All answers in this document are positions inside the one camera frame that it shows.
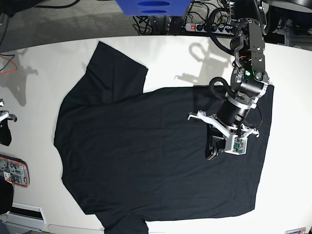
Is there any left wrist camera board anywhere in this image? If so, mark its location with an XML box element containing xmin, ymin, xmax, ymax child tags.
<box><xmin>224</xmin><ymin>135</ymin><xmax>248</xmax><ymax>155</ymax></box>

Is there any orange clear tool case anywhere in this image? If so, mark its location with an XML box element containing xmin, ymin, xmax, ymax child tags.
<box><xmin>0</xmin><ymin>154</ymin><xmax>30</xmax><ymax>188</ymax></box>

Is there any black remote control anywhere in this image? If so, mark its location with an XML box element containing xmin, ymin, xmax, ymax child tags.
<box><xmin>167</xmin><ymin>16</ymin><xmax>184</xmax><ymax>36</ymax></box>

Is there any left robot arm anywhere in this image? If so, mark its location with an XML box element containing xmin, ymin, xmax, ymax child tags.
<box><xmin>188</xmin><ymin>0</ymin><xmax>269</xmax><ymax>160</ymax></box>

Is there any white power strip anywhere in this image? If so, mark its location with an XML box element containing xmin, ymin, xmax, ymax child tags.
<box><xmin>185</xmin><ymin>22</ymin><xmax>236</xmax><ymax>35</ymax></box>

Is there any white flat box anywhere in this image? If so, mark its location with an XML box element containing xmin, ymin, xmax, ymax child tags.
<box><xmin>0</xmin><ymin>202</ymin><xmax>46</xmax><ymax>234</ymax></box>

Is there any black T-shirt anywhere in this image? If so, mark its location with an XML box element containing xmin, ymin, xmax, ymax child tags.
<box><xmin>54</xmin><ymin>42</ymin><xmax>274</xmax><ymax>234</ymax></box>

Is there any blue plastic box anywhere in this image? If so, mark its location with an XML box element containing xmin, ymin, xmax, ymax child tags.
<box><xmin>116</xmin><ymin>0</ymin><xmax>191</xmax><ymax>17</ymax></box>

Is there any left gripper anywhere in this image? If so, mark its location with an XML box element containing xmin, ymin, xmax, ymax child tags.
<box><xmin>188</xmin><ymin>110</ymin><xmax>259</xmax><ymax>160</ymax></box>

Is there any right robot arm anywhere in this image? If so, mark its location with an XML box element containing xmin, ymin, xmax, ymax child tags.
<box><xmin>0</xmin><ymin>110</ymin><xmax>17</xmax><ymax>146</ymax></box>

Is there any sticker card at edge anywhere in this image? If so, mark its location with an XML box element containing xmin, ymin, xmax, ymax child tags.
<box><xmin>285</xmin><ymin>227</ymin><xmax>306</xmax><ymax>234</ymax></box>

